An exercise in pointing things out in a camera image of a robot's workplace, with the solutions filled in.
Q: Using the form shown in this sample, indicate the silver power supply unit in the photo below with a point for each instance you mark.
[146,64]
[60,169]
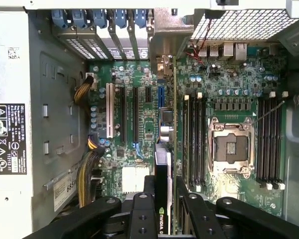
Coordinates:
[7,62]

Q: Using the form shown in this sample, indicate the silver finned heatsink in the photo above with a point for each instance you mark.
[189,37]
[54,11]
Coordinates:
[132,179]

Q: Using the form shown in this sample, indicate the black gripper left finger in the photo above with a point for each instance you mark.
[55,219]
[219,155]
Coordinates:
[142,216]

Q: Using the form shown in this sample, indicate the CPU socket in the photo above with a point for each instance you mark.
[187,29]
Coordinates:
[230,149]

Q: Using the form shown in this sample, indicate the black expansion slot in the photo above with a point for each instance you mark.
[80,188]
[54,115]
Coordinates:
[123,114]
[135,117]

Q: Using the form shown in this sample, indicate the white expansion slot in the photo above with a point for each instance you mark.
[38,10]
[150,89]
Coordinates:
[109,112]

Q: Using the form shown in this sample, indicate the green graphics card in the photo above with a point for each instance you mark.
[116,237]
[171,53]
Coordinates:
[163,164]

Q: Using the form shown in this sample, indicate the green motherboard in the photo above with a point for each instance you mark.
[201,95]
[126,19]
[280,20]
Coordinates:
[239,74]

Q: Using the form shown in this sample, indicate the open grey PC case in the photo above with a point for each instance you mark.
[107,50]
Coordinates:
[62,112]

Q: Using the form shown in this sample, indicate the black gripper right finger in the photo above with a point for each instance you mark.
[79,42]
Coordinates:
[199,219]

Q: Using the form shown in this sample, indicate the locking lever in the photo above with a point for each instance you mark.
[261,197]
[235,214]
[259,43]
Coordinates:
[269,112]

